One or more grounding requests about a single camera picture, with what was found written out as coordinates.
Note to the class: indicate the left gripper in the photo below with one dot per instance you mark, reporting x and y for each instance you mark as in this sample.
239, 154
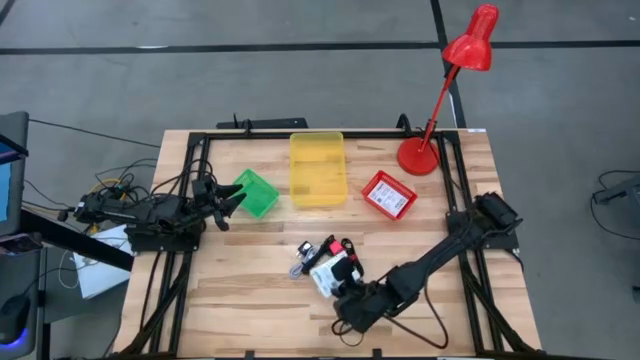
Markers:
204, 192

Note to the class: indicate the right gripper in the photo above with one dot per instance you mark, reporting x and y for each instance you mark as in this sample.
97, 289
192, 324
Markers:
365, 305

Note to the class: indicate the white product box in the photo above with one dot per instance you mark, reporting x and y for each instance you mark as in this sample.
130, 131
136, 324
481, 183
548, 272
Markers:
389, 199
322, 277

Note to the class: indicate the pink wall charger cube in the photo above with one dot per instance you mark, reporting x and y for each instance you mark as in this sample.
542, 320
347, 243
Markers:
336, 247

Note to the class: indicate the black power adapter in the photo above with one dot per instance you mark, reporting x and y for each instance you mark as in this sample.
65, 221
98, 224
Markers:
306, 247

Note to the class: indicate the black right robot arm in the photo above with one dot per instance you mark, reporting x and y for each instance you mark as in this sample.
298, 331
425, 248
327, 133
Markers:
440, 255

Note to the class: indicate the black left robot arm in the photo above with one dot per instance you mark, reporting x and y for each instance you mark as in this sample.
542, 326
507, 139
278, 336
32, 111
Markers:
150, 215

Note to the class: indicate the yellow translucent bin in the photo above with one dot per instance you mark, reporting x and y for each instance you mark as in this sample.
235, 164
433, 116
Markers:
318, 170

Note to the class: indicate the green plastic basket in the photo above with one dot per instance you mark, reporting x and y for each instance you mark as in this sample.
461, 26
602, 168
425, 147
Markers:
257, 195

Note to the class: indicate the black power strip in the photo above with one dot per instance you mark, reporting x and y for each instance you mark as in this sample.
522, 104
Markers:
270, 123

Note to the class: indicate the red plastic basket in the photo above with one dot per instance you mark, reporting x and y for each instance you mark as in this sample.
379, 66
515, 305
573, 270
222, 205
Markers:
372, 186

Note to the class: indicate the white paper sheet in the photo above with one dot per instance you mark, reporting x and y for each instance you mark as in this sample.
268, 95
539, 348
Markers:
100, 275

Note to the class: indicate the black side desk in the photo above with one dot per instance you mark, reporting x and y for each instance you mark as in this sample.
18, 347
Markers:
75, 242

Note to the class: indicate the monitor with blue screen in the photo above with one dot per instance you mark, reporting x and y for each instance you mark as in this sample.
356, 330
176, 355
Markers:
12, 150

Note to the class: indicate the black computer mouse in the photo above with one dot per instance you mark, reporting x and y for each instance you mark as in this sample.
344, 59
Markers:
14, 315

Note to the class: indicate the red desk lamp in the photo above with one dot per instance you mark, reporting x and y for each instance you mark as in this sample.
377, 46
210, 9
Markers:
470, 50

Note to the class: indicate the black table frame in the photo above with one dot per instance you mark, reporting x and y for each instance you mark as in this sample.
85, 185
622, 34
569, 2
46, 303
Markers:
250, 135

